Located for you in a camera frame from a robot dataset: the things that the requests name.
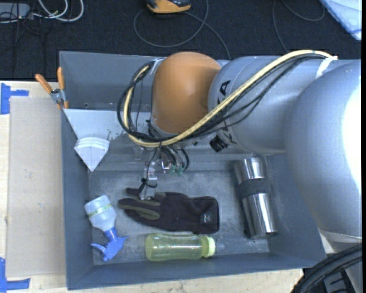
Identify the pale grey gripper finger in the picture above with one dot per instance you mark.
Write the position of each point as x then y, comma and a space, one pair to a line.
150, 168
149, 191

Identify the black glove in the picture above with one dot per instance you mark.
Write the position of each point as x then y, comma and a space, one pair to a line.
183, 212

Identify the grey metal bin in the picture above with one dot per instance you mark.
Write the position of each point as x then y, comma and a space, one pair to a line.
201, 191

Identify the white spray bottle blue trigger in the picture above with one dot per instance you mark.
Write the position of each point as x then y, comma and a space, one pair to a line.
100, 214

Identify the yellow clear plastic bottle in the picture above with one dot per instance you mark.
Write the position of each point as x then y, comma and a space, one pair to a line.
174, 247

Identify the steel cylinder with black band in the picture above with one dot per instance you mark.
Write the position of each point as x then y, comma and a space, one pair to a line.
256, 200

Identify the brown cardboard board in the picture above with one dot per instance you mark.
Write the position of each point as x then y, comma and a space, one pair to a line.
33, 179

